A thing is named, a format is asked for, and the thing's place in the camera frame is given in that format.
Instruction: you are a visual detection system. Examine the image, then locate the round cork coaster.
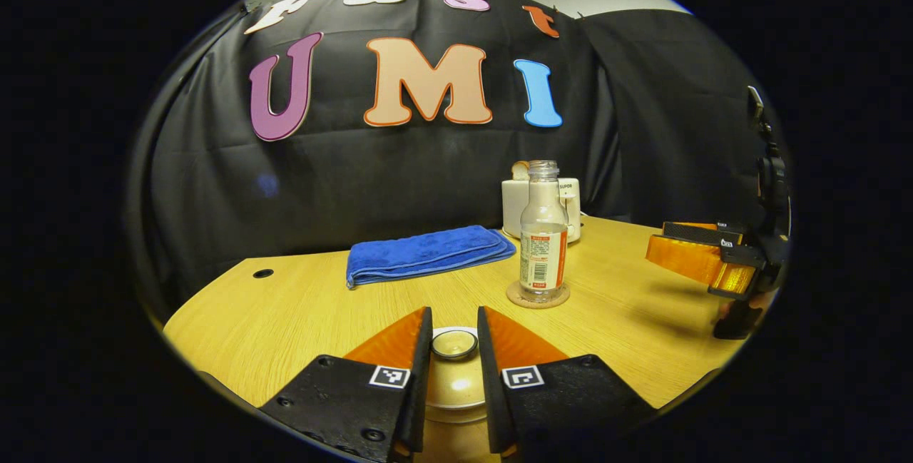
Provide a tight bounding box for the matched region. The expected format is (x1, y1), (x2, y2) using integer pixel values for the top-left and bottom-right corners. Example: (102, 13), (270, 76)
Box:
(506, 279), (571, 310)

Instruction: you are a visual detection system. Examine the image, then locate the clear glass water bottle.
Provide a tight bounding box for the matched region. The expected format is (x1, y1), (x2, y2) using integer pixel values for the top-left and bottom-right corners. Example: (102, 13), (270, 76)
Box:
(519, 160), (569, 303)

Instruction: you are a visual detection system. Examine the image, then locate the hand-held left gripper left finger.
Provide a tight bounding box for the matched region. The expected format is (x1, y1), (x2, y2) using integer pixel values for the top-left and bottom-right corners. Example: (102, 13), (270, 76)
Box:
(258, 306), (434, 463)

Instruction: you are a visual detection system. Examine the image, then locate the cream ceramic teacup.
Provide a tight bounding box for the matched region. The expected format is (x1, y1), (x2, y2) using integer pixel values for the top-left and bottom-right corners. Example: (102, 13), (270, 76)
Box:
(422, 403), (494, 449)

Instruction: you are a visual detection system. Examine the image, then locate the black backdrop cloth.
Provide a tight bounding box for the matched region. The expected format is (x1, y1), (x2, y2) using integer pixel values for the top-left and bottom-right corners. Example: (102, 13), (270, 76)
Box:
(127, 0), (787, 310)

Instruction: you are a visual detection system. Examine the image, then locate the folded blue towel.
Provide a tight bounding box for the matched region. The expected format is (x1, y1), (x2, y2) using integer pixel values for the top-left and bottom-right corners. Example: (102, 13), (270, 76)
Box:
(346, 225), (517, 290)

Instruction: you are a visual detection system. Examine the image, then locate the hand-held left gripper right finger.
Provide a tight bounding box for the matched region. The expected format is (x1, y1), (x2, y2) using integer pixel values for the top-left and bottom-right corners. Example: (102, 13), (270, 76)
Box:
(476, 305), (661, 461)

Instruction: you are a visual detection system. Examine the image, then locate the cream teacup lid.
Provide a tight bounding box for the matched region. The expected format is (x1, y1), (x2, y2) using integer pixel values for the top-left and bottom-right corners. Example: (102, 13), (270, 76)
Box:
(427, 326), (493, 411)

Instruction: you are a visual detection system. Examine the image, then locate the white toaster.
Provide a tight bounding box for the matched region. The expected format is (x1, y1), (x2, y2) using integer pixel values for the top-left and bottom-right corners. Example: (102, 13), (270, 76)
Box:
(501, 176), (582, 244)

